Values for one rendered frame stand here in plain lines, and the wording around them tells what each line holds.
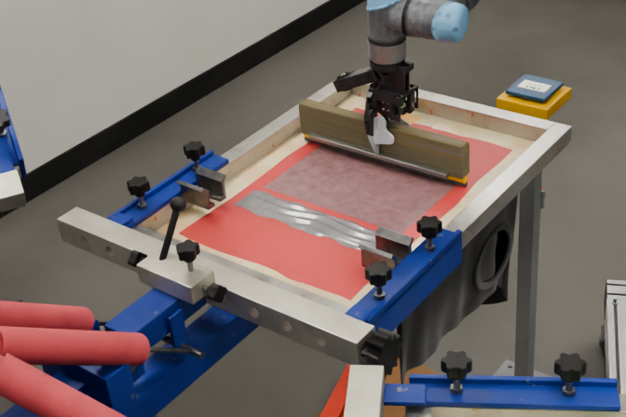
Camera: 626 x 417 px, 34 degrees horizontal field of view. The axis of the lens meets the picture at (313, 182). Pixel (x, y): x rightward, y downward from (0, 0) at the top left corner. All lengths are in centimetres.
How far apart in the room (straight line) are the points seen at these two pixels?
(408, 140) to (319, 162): 22
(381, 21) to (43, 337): 92
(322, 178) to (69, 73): 217
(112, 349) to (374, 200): 73
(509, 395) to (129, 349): 56
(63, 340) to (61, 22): 273
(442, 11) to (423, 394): 75
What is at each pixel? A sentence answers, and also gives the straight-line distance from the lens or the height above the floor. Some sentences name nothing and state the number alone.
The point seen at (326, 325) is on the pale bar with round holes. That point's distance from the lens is 162.
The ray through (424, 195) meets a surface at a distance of 208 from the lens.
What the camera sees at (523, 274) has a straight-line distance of 273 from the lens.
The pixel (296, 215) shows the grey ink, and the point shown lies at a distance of 203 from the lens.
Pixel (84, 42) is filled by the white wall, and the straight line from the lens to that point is 420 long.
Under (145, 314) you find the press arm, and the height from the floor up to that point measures 104.
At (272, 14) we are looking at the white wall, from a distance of 505.
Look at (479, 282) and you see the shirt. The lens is 221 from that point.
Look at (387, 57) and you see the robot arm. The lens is 202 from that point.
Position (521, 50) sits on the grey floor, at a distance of 501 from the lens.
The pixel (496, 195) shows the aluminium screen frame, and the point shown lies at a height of 99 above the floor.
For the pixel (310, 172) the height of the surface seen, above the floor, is 95.
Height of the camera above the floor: 206
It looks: 31 degrees down
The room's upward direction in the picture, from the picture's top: 5 degrees counter-clockwise
